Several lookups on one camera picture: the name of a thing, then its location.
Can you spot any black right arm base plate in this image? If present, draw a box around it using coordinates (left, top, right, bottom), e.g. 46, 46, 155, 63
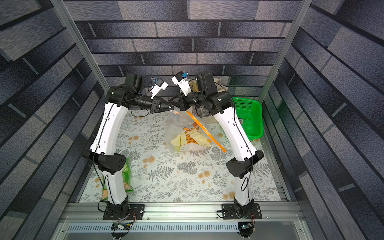
221, 203, 263, 220

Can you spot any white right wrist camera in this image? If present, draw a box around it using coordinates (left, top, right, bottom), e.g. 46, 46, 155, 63
172, 72, 191, 96

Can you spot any pale yellow pear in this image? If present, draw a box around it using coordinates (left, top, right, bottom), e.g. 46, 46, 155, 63
171, 132, 212, 152

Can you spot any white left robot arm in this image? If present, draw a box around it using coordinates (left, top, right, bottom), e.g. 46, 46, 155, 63
82, 74, 174, 218

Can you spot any beige Monet tote bag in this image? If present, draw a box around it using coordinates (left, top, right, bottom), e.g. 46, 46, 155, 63
188, 78, 228, 118

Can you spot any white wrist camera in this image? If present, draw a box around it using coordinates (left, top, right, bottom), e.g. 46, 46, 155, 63
150, 78, 168, 99
172, 72, 191, 96

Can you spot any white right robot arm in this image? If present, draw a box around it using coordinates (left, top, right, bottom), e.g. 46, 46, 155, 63
170, 72, 264, 219

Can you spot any green Lays chips bag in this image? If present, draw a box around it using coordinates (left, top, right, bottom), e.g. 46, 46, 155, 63
101, 158, 134, 201

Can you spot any right circuit board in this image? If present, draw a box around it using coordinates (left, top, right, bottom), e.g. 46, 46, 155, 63
238, 222, 254, 239

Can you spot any green plastic basket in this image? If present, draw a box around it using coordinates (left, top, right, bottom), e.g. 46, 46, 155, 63
233, 97, 264, 141

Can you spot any circuit board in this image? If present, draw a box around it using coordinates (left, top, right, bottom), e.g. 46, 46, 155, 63
111, 222, 134, 232
238, 222, 254, 239

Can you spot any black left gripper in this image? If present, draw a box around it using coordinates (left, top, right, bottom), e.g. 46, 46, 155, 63
134, 94, 176, 115

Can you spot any left circuit board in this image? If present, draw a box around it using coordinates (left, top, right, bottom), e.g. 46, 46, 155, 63
111, 222, 134, 232

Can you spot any floral patterned table mat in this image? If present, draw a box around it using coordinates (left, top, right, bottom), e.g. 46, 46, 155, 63
78, 107, 282, 203

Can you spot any clear orange zip-top bag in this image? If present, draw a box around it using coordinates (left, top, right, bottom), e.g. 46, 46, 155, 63
165, 111, 227, 153

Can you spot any aluminium front rail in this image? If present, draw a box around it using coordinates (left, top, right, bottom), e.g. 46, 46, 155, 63
53, 202, 312, 240

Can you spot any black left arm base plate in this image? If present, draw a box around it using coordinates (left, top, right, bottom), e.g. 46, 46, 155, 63
103, 204, 146, 221

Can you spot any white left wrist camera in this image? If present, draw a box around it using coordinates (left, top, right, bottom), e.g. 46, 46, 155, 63
150, 78, 168, 99

